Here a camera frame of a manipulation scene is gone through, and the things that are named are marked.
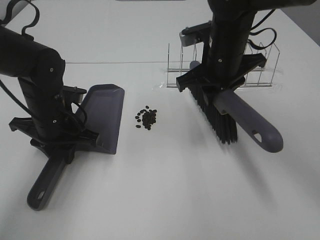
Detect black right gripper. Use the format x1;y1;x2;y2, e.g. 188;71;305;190
176;40;267;92

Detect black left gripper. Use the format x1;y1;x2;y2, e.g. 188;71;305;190
9;84;99;163

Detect grey hand brush black bristles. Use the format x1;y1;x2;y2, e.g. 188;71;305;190
188;75;284;153

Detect grey plastic dustpan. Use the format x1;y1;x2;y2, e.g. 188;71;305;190
27;84;125;211

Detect pile of coffee beans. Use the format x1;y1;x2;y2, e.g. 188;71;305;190
134;105;157;131

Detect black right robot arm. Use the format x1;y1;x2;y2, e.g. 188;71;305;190
176;0;313;92

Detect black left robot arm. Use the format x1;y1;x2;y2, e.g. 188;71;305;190
0;27;99;164

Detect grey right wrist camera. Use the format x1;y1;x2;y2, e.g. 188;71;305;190
179;21;212;47

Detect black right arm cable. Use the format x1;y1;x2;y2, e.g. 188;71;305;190
246;7;279;51

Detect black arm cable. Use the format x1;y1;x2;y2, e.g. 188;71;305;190
0;0;41;35
246;7;279;51

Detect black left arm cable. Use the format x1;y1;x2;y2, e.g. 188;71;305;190
0;0;41;35

